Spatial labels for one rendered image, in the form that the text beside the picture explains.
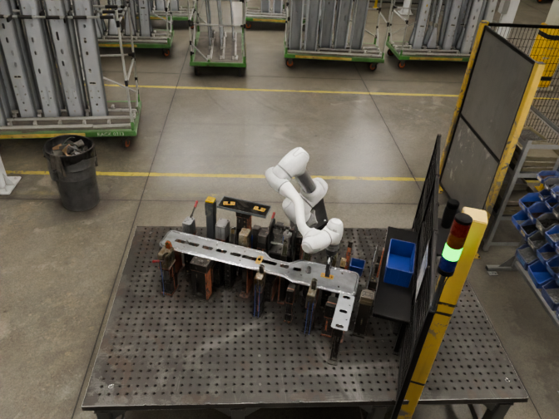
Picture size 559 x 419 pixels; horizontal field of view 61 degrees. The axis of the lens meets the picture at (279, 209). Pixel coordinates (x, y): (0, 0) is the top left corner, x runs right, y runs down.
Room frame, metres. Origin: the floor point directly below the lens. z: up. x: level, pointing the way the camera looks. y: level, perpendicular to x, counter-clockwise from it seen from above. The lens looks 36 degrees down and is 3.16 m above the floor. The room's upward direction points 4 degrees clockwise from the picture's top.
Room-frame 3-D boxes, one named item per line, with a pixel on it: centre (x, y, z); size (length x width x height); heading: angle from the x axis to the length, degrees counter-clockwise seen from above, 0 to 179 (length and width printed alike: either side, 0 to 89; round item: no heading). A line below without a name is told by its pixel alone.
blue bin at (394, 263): (2.36, -0.81, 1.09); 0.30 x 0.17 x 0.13; 167
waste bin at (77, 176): (4.27, 2.20, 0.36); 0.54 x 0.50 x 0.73; 5
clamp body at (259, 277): (2.22, 0.10, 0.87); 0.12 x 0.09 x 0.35; 166
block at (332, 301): (2.09, -0.37, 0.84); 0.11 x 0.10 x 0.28; 166
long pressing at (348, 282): (2.40, 0.13, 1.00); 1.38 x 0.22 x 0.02; 76
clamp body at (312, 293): (2.10, -0.23, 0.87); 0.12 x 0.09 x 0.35; 166
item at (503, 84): (4.41, -1.96, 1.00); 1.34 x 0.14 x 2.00; 5
